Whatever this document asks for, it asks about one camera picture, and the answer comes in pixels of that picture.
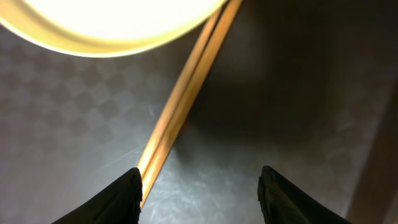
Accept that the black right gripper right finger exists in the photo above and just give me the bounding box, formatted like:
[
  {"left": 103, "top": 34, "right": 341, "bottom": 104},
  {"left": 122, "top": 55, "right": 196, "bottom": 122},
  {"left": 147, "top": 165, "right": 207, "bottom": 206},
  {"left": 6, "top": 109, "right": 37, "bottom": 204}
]
[{"left": 257, "top": 166, "right": 349, "bottom": 224}]

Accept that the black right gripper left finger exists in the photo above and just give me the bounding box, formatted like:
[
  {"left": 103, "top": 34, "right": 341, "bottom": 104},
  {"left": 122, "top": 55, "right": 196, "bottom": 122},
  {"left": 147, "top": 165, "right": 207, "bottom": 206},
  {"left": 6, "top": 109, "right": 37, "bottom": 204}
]
[{"left": 55, "top": 167, "right": 143, "bottom": 224}]

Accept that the wooden chopstick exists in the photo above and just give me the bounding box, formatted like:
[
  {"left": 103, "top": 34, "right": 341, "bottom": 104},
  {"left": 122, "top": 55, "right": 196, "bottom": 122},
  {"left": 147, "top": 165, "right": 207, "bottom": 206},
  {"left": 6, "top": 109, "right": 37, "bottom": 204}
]
[
  {"left": 137, "top": 9, "right": 221, "bottom": 177},
  {"left": 140, "top": 0, "right": 242, "bottom": 207}
]

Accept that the dark brown serving tray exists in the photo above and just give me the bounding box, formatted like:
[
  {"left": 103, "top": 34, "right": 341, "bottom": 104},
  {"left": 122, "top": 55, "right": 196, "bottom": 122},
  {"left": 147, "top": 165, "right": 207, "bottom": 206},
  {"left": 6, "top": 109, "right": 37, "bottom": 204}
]
[{"left": 1, "top": 1, "right": 397, "bottom": 223}]

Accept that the yellow plate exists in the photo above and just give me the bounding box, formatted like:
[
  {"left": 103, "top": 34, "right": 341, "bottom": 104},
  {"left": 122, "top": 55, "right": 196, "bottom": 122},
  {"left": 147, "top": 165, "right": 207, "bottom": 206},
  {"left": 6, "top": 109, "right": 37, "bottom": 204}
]
[{"left": 1, "top": 0, "right": 225, "bottom": 58}]

